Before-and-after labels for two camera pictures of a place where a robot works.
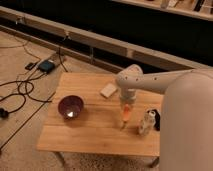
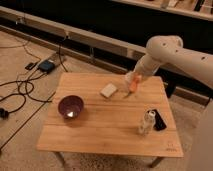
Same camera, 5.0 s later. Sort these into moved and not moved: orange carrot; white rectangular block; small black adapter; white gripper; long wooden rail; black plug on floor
Moved: white gripper; orange carrot
Not moved: black plug on floor; white rectangular block; long wooden rail; small black adapter
